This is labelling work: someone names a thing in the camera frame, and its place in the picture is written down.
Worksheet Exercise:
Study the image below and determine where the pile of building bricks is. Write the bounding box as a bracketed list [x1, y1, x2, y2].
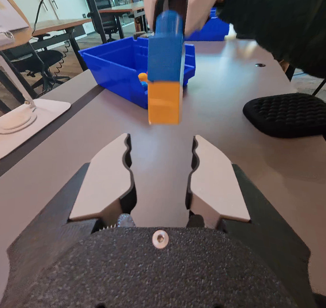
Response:
[138, 72, 149, 96]

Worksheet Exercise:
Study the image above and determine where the blue plastic bin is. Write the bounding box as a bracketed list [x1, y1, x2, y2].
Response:
[188, 7, 230, 42]
[78, 36, 196, 109]

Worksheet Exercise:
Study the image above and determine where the black coiled cable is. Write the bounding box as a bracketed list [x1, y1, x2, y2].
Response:
[54, 40, 71, 75]

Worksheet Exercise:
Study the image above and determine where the black chair armrest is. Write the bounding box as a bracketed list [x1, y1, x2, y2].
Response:
[243, 93, 326, 138]

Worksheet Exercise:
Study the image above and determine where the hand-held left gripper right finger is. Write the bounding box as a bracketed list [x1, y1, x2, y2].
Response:
[186, 135, 251, 229]

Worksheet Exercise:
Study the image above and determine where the orange mega block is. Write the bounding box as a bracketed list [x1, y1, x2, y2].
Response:
[148, 80, 183, 125]

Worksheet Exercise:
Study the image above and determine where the person's right forearm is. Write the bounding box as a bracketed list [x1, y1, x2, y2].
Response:
[218, 0, 326, 79]

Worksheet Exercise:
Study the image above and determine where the blue mega block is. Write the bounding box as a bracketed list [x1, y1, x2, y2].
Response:
[148, 10, 185, 82]

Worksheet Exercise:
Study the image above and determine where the white desk stand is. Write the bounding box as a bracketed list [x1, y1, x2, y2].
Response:
[0, 51, 71, 159]

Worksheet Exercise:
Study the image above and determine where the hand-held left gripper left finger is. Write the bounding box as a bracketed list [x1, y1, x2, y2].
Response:
[68, 133, 137, 229]

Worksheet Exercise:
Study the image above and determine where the black tripod stand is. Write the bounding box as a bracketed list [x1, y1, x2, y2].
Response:
[84, 0, 107, 44]

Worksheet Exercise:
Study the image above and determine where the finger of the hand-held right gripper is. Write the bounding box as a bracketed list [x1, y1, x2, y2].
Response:
[185, 0, 227, 37]
[142, 0, 166, 33]

